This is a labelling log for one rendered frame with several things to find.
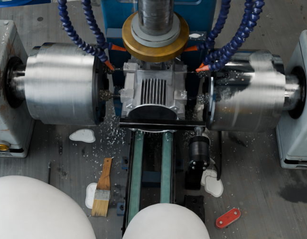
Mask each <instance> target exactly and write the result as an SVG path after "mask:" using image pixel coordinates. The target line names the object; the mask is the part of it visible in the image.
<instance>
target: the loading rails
mask: <svg viewBox="0 0 307 239"><path fill-rule="evenodd" d="M137 132H138V133H137ZM138 134H140V136H139V135H138ZM166 135H167V137H166ZM169 136H170V137H169ZM142 137H143V138H142ZM145 138H146V133H144V131H142V134H141V130H136V131H132V130H131V134H130V143H129V146H130V149H129V157H126V156H123V157H122V160H121V169H126V171H127V182H126V193H125V197H124V200H125V202H118V203H117V212H116V214H117V216H123V226H122V228H121V230H122V237H121V239H122V238H123V235H124V233H125V231H126V229H127V227H128V225H129V223H130V222H131V220H132V219H133V217H134V216H135V215H136V214H137V213H138V212H140V211H141V198H142V187H156V188H160V203H171V204H175V202H176V199H175V174H176V173H177V172H183V171H184V160H183V159H176V147H177V145H176V132H173V133H172V132H170V131H167V132H165V133H164V132H163V138H162V163H161V172H158V171H143V168H144V153H145ZM169 139H170V141H169Z"/></svg>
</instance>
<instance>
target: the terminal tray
mask: <svg viewBox="0 0 307 239"><path fill-rule="evenodd" d="M144 68H145V69H144ZM150 68H151V69H150ZM156 69H157V70H156ZM136 72H137V74H136V81H137V83H138V84H140V83H141V80H142V82H143V83H144V81H145V80H146V82H148V79H149V82H151V79H152V82H153V81H154V79H155V82H157V79H158V82H160V80H161V83H163V80H164V83H166V81H167V84H169V85H172V82H173V64H172V65H171V66H170V68H169V69H167V67H166V66H165V64H164V62H160V63H152V62H150V63H149V62H146V63H145V64H144V65H143V66H142V68H141V67H140V66H139V65H138V64H137V71H136Z"/></svg>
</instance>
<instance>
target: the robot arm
mask: <svg viewBox="0 0 307 239"><path fill-rule="evenodd" d="M0 239H96V236H95V233H94V230H93V227H92V225H91V223H90V221H89V219H88V217H87V216H86V214H85V212H84V211H83V209H82V208H81V207H80V206H79V204H78V203H77V202H75V201H74V200H73V199H72V198H71V197H70V196H68V195H67V194H65V193H64V192H62V191H60V190H59V189H57V188H55V187H53V186H51V185H49V184H47V183H45V182H43V181H40V180H38V179H34V178H31V177H27V176H20V175H9V176H3V177H0ZM122 239H210V237H209V234H208V231H207V229H206V226H205V225H204V223H203V222H202V220H201V219H200V218H199V217H198V216H197V215H196V214H195V213H194V212H192V211H191V210H189V209H187V208H186V207H183V206H180V205H177V204H171V203H158V204H154V205H151V206H148V207H147V208H145V209H143V210H141V211H140V212H138V213H137V214H136V215H135V216H134V217H133V219H132V220H131V222H130V223H129V225H128V227H127V229H126V231H125V233H124V235H123V238H122Z"/></svg>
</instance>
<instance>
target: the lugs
mask: <svg viewBox="0 0 307 239"><path fill-rule="evenodd" d="M131 60H133V61H134V62H136V61H137V58H135V57H134V56H132V55H131ZM173 61H174V62H175V63H178V62H180V61H181V56H180V55H179V56H177V57H176V58H174V59H173ZM126 107H127V108H128V109H130V110H132V109H134V108H136V107H137V101H136V100H135V99H133V98H131V99H129V100H128V101H127V102H126ZM170 109H172V110H173V111H177V110H179V109H180V103H179V102H178V101H176V100H173V101H171V102H170ZM130 130H132V131H136V130H138V129H130ZM169 131H170V132H172V133H173V132H176V131H177V130H169Z"/></svg>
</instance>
